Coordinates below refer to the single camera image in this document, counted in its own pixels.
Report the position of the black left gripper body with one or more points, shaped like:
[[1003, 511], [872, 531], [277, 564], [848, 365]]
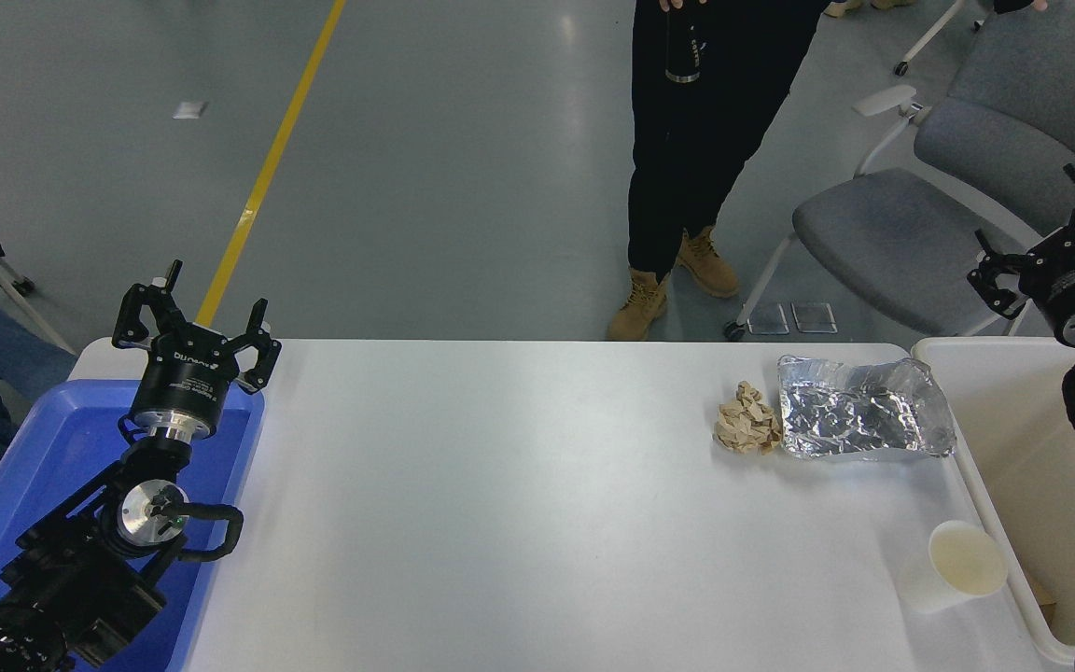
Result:
[[188, 378]]

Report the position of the white paper cup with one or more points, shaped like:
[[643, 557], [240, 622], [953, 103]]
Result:
[[962, 560]]

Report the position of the black drink bottle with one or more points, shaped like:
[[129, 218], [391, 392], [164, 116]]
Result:
[[682, 47]]

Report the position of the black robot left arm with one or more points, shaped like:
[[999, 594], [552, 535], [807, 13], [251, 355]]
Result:
[[80, 579]]

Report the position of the person's right hand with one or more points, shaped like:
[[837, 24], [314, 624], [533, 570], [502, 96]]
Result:
[[682, 4]]

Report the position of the grey padded chair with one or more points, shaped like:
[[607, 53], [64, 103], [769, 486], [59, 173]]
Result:
[[883, 233]]

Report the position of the blue plastic tray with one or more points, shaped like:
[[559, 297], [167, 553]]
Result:
[[52, 448]]

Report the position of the large pale plastic bin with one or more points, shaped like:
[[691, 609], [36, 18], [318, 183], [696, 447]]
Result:
[[1013, 448]]

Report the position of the crumpled silver foil tray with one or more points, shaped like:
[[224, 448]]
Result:
[[864, 411]]

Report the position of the metal floor plate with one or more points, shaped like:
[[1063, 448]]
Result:
[[767, 319], [814, 318]]

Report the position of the crumpled tan paper ball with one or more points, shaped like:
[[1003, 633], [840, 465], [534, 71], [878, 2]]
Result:
[[747, 420]]

